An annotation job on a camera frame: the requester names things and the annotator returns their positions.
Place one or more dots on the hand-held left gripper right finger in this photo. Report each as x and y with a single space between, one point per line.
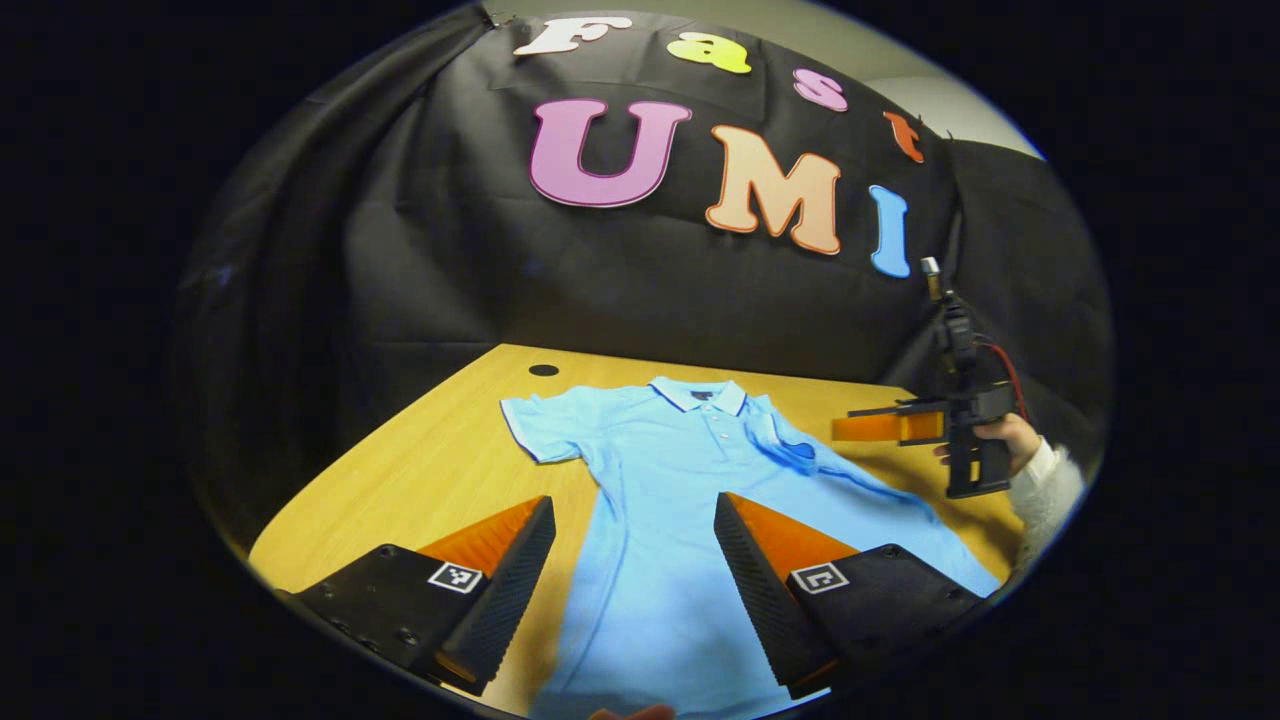
760 600

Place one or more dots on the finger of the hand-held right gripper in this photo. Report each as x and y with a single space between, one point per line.
890 427

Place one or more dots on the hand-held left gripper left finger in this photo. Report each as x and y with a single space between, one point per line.
505 600

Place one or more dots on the light blue T-shirt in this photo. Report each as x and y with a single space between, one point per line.
660 480

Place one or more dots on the black backdrop cloth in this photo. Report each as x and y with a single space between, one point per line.
600 280

